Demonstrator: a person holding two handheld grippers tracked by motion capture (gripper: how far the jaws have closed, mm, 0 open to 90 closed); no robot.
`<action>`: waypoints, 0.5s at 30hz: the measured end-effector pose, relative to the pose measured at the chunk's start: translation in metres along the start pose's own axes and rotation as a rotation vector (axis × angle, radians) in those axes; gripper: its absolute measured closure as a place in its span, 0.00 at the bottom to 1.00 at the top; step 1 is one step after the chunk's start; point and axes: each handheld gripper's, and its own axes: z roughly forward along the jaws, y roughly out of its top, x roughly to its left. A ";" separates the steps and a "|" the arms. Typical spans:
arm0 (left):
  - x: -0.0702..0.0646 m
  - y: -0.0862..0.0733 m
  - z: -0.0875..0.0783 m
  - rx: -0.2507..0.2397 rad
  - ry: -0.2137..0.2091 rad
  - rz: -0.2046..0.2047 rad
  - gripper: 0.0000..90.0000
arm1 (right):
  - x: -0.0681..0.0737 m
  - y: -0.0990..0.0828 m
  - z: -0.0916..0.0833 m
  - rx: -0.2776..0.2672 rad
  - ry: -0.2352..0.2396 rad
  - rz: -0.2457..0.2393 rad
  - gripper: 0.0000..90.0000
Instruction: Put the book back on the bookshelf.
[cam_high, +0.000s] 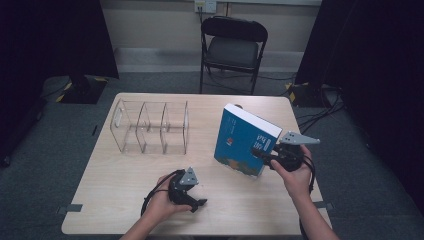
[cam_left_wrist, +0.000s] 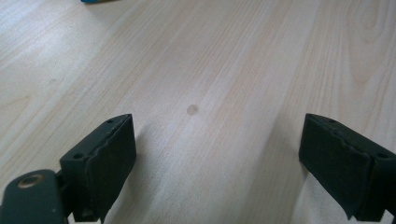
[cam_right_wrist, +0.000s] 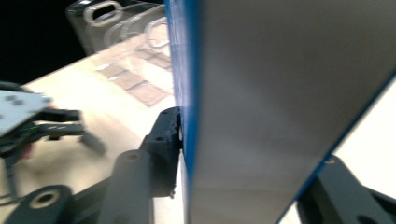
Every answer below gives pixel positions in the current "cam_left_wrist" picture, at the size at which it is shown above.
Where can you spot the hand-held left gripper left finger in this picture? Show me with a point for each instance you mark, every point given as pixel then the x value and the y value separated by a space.
pixel 102 168

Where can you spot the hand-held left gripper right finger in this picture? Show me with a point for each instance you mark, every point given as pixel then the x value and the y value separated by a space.
pixel 339 168

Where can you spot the blue book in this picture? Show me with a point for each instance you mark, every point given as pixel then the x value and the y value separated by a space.
pixel 95 1

